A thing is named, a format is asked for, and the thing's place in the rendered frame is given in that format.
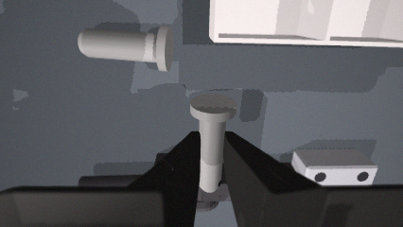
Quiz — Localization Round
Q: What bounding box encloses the white block with two dark holes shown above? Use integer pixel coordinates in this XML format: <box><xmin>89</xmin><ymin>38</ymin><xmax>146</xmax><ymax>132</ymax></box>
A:
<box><xmin>291</xmin><ymin>148</ymin><xmax>378</xmax><ymax>185</ymax></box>

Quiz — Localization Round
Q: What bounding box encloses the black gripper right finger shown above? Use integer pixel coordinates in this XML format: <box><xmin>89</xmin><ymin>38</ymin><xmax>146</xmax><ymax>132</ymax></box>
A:
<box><xmin>223</xmin><ymin>131</ymin><xmax>403</xmax><ymax>227</ymax></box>

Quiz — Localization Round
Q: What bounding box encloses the white headed pin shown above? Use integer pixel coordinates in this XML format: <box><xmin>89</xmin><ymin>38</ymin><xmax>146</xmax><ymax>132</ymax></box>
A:
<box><xmin>78</xmin><ymin>25</ymin><xmax>174</xmax><ymax>72</ymax></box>

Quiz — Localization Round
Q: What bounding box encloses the grey headed pin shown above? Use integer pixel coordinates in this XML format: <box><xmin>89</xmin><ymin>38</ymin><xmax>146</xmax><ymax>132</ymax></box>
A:
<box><xmin>190</xmin><ymin>94</ymin><xmax>237</xmax><ymax>193</ymax></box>

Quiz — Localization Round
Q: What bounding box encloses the dark grey flat slab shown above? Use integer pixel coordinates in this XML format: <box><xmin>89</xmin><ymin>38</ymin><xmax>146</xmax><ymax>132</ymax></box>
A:
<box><xmin>0</xmin><ymin>0</ymin><xmax>403</xmax><ymax>192</ymax></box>

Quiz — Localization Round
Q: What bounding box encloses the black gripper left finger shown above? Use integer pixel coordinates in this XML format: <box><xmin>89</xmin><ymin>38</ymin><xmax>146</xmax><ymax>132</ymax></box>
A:
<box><xmin>0</xmin><ymin>131</ymin><xmax>201</xmax><ymax>227</ymax></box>

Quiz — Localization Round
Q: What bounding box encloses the white compartment tray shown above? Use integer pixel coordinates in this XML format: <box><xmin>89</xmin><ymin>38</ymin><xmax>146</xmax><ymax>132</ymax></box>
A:
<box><xmin>209</xmin><ymin>0</ymin><xmax>403</xmax><ymax>47</ymax></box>

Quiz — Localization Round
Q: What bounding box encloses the grey metal clevis fork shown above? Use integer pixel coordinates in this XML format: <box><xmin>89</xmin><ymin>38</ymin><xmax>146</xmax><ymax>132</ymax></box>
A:
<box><xmin>78</xmin><ymin>153</ymin><xmax>219</xmax><ymax>212</ymax></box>

